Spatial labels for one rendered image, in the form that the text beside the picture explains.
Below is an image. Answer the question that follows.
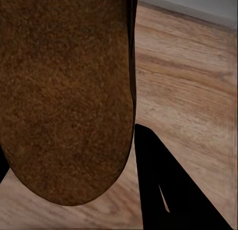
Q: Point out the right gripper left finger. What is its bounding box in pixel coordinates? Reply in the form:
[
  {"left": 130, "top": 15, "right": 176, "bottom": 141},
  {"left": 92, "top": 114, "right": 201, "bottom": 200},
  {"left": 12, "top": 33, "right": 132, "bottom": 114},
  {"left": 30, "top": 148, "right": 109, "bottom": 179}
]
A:
[{"left": 0, "top": 146, "right": 10, "bottom": 183}]

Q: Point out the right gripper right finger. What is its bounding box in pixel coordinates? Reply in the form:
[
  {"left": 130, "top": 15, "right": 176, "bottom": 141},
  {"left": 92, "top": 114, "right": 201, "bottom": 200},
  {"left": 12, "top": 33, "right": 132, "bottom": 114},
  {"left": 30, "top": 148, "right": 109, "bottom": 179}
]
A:
[{"left": 134, "top": 124, "right": 233, "bottom": 230}]

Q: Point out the sandal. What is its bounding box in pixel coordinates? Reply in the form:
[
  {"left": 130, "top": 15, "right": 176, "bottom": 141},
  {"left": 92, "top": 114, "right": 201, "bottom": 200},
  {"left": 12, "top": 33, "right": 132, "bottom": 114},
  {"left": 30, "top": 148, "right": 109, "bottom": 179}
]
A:
[{"left": 0, "top": 0, "right": 138, "bottom": 207}]

